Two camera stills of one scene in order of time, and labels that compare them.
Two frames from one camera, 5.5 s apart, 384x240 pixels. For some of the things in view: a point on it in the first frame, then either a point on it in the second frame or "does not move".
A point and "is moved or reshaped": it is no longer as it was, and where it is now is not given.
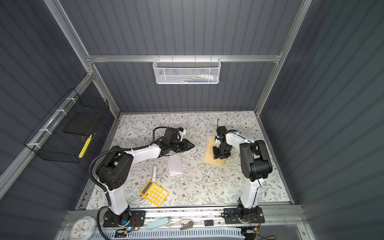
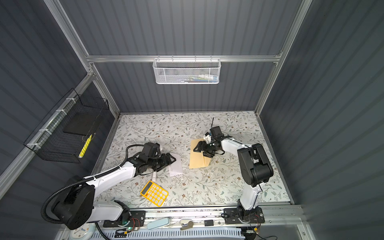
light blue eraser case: x=158 y=223 does not move
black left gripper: x=185 y=145 → x=167 y=163
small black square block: x=208 y=222 does not move
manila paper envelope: x=209 y=156 is moved or reshaped
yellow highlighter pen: x=88 y=141 does not move
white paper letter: x=175 y=165 does not move
